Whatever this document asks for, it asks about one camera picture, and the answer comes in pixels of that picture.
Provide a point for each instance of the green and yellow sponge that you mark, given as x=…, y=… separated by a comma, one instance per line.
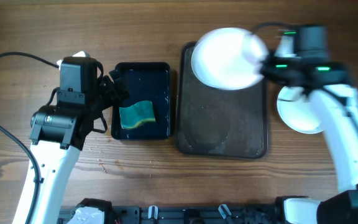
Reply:
x=136, y=115

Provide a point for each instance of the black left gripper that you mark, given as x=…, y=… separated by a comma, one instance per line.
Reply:
x=112, y=96

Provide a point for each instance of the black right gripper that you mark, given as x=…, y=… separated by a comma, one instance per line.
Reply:
x=266, y=68

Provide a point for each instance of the brown serving tray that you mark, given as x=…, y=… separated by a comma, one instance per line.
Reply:
x=232, y=124

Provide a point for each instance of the black water tray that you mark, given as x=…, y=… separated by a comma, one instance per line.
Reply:
x=145, y=81

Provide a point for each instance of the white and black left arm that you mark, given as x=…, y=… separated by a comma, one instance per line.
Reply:
x=59, y=131

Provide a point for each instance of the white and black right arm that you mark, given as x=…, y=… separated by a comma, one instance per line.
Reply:
x=334, y=100

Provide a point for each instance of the white plate with blue water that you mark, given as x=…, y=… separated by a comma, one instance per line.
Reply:
x=229, y=58

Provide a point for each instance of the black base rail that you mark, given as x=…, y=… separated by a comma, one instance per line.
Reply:
x=92, y=210

